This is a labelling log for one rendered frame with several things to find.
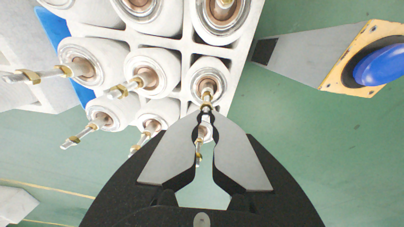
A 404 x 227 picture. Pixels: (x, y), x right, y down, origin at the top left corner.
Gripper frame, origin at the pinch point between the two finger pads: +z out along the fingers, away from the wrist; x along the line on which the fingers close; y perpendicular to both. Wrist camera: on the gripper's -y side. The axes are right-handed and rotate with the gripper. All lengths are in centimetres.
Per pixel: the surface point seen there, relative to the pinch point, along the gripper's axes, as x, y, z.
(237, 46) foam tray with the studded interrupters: 6.1, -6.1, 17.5
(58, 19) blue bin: -42, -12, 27
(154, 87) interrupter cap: -10.4, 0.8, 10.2
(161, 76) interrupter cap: -8.6, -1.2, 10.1
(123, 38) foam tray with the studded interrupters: -18.5, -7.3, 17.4
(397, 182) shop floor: 129, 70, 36
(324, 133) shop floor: 61, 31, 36
